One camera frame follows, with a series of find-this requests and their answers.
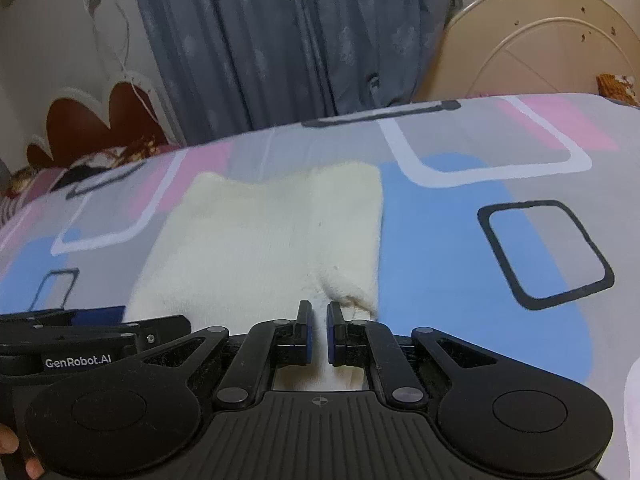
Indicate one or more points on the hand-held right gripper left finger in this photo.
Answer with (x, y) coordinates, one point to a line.
(306, 336)

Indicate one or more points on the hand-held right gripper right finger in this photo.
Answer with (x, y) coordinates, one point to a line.
(333, 336)

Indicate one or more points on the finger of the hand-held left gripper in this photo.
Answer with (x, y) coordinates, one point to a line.
(95, 316)
(160, 329)

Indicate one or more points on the small cream knitted garment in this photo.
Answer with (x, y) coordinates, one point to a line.
(250, 240)

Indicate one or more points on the person's left hand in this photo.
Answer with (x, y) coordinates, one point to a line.
(7, 440)

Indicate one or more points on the pink striped pillow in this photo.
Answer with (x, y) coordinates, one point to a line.
(7, 210)

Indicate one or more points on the brown and cream headboard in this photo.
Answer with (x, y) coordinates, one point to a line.
(75, 120)

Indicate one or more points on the grey curtain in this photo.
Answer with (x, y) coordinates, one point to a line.
(275, 35)

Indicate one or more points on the white cloth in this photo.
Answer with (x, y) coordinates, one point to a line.
(634, 410)

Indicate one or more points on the orange floral cloth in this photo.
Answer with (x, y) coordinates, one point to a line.
(617, 87)

